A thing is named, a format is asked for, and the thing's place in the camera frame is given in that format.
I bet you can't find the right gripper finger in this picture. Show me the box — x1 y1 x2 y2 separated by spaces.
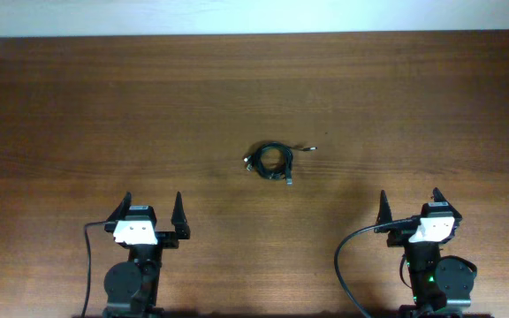
432 187 462 219
376 190 392 233

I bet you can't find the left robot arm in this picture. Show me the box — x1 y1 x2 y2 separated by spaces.
103 193 191 318

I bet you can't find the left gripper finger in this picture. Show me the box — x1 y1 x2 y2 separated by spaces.
171 192 191 239
106 192 132 222

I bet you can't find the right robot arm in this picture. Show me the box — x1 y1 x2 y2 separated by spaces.
375 188 477 318

